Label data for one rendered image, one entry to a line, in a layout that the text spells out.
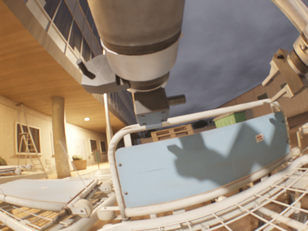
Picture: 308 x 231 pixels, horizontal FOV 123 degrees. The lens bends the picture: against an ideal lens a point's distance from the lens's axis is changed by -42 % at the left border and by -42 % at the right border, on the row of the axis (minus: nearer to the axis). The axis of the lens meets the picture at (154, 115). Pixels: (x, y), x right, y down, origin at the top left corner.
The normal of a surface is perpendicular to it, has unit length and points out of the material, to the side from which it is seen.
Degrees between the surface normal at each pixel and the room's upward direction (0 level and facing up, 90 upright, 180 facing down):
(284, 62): 90
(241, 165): 90
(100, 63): 80
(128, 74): 148
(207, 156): 90
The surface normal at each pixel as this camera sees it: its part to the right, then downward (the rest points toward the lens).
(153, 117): 0.18, 0.91
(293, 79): -0.98, 0.18
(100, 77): -0.02, -0.39
